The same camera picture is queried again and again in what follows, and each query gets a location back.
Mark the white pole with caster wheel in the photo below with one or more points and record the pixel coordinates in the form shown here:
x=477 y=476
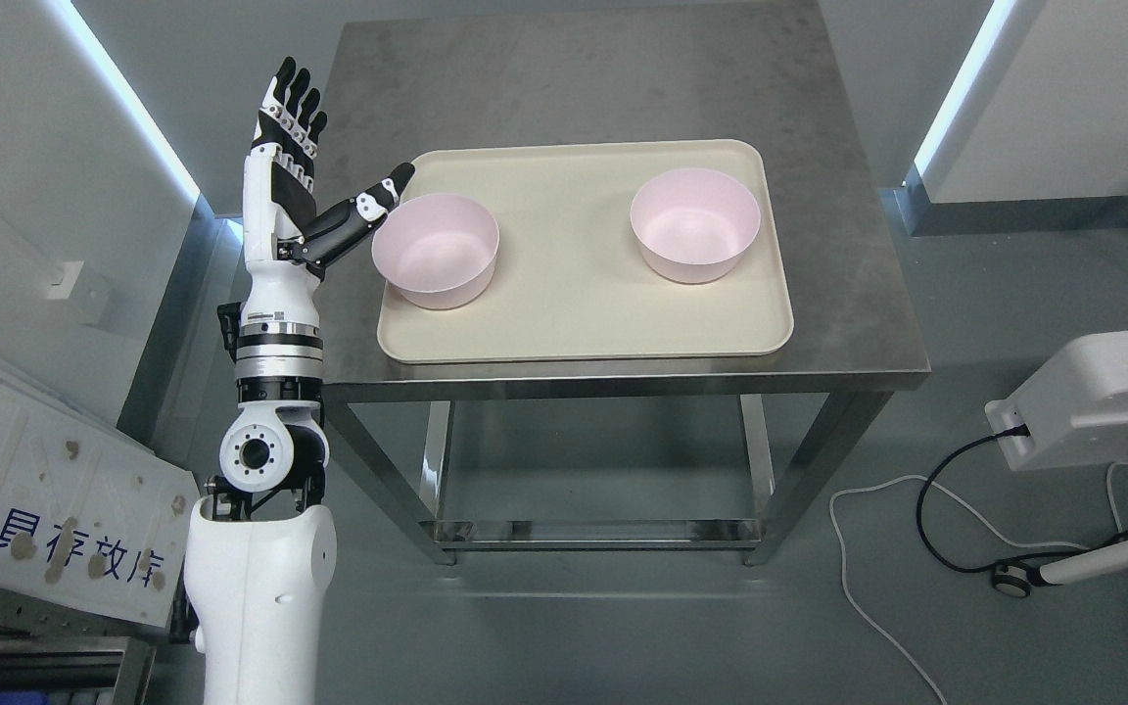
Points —
x=1017 y=579

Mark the white machine with red label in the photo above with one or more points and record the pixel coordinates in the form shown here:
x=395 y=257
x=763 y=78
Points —
x=1074 y=408

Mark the white wall socket box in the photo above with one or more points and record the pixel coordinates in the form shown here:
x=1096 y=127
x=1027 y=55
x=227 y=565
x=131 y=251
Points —
x=72 y=284

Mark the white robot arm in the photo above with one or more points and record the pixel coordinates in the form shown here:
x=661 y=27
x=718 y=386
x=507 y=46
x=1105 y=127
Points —
x=261 y=545

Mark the white signboard with blue characters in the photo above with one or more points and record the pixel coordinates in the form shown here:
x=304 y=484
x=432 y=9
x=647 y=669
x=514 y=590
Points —
x=89 y=519

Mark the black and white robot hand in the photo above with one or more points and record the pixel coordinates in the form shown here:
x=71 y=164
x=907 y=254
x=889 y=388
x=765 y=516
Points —
x=281 y=215

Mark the pink bowl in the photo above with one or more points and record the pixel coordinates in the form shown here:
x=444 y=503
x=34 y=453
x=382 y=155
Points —
x=438 y=251
x=693 y=224

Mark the beige plastic tray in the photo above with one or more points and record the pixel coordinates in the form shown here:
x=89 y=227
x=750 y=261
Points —
x=570 y=282

